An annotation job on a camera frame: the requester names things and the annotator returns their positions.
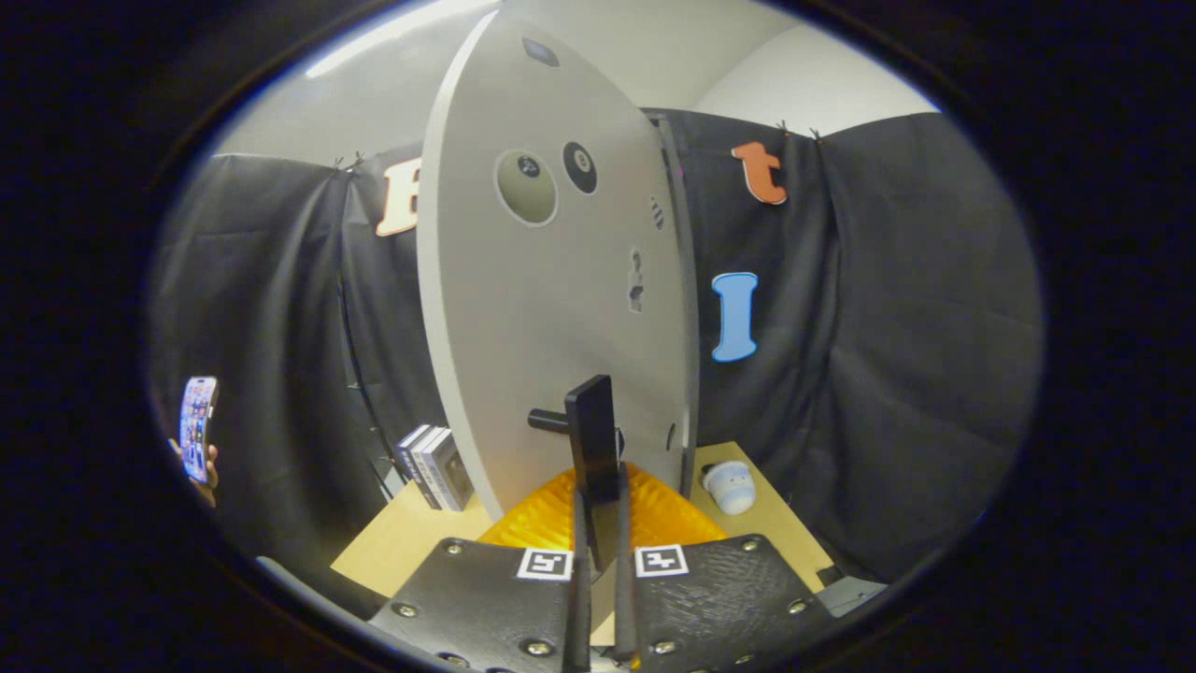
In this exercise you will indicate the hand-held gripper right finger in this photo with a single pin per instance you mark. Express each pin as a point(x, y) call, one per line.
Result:
point(624, 608)

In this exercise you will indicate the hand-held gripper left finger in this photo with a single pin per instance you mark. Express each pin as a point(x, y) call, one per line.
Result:
point(579, 598)

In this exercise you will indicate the small white and blue toy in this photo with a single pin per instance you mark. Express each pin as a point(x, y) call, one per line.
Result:
point(729, 486)

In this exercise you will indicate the smartphone with lit screen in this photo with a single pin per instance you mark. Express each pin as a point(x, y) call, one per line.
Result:
point(196, 430)

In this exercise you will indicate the grey and white box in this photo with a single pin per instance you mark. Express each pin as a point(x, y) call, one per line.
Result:
point(448, 472)
point(411, 458)

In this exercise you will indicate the grey flat device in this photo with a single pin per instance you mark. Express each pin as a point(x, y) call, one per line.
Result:
point(852, 595)

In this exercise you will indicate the black backdrop cloth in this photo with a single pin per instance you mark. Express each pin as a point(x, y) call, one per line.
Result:
point(888, 374)

